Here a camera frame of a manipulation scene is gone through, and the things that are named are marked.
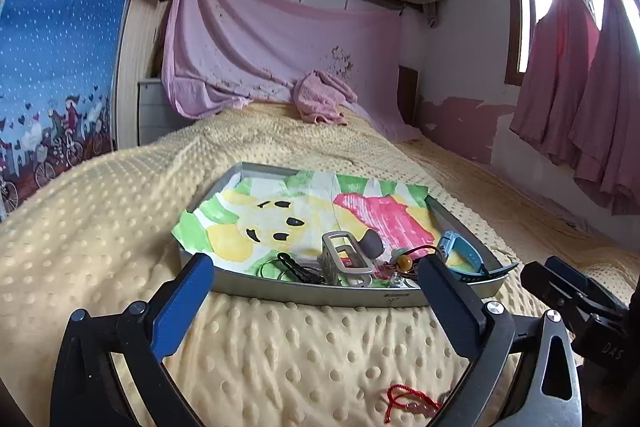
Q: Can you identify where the blue dotted fabric wardrobe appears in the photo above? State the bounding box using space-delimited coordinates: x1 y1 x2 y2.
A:
0 0 167 220

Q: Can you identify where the brown wooden board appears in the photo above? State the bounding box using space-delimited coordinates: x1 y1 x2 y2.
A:
397 65 420 127

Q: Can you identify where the black hair tie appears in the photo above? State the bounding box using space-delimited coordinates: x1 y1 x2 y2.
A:
276 252 327 285

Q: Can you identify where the pink hanging sheet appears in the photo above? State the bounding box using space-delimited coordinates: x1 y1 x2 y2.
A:
161 0 422 144

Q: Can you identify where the grey drawer cabinet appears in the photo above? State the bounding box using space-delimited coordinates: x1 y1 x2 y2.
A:
137 77 182 148

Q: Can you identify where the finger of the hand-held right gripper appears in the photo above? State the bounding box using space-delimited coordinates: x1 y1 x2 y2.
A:
520 261 593 325
544 255 629 310

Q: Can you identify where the coloured painted paper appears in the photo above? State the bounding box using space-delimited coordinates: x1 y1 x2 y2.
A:
171 172 431 282

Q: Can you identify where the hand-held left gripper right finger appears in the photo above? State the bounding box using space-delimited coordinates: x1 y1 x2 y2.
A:
417 254 583 427

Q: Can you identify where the red string bracelet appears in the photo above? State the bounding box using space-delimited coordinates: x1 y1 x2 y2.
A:
384 384 444 424

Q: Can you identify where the brown hair tie with bead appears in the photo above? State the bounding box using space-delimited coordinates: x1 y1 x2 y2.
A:
382 244 444 281

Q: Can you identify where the silver square buckle holder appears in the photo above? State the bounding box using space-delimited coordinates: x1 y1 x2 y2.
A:
321 230 385 289

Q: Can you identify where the pink towel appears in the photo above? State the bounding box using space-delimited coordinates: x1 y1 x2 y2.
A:
292 70 359 126

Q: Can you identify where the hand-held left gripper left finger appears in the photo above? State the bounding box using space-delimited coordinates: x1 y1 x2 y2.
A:
50 252 216 427

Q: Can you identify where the yellow dotted blanket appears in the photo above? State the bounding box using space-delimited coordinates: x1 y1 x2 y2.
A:
0 101 640 427

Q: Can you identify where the large silver ring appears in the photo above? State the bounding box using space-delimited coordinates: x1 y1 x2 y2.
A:
257 258 292 281

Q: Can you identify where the grey cardboard tray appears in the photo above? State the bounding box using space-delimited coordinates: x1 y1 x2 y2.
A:
177 162 507 309

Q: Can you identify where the beige wooden wardrobe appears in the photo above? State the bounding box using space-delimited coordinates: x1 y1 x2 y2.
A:
116 0 177 148

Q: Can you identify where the pink curtain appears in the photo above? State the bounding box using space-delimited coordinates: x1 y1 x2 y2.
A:
509 0 640 216

